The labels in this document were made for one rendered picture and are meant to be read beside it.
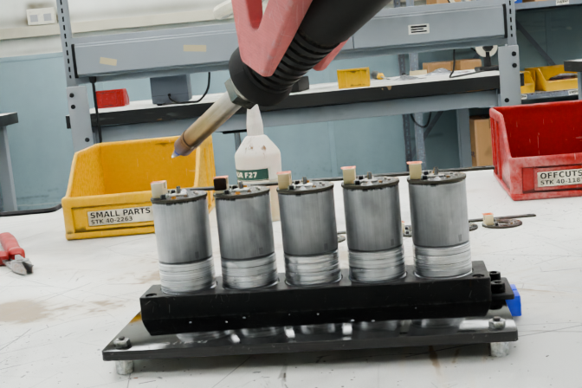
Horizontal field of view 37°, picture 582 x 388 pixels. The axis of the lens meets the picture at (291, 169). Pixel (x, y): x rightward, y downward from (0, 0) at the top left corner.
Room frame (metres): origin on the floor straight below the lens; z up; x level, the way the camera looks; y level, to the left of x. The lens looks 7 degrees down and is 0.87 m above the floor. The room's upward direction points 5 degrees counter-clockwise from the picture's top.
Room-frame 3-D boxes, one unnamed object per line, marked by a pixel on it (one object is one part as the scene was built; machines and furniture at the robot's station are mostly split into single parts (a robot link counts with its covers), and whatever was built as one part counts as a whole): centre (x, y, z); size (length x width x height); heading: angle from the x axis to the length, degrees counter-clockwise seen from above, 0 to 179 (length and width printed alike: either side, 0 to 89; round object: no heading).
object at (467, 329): (0.35, 0.00, 0.76); 0.16 x 0.07 x 0.01; 82
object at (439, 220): (0.36, -0.06, 0.79); 0.02 x 0.02 x 0.05
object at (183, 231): (0.38, 0.05, 0.79); 0.02 x 0.02 x 0.05
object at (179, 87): (2.79, 0.36, 0.80); 0.15 x 0.12 x 0.10; 2
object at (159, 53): (2.64, -0.03, 0.90); 1.30 x 0.06 x 0.12; 90
